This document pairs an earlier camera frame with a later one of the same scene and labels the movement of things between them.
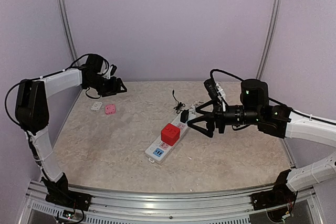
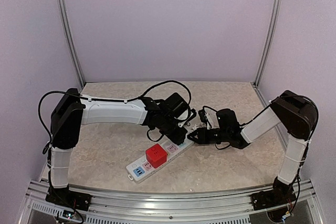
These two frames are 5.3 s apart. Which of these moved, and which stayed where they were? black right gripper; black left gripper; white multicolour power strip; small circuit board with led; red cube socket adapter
Moved: black left gripper; red cube socket adapter; white multicolour power strip; black right gripper
Stayed: small circuit board with led
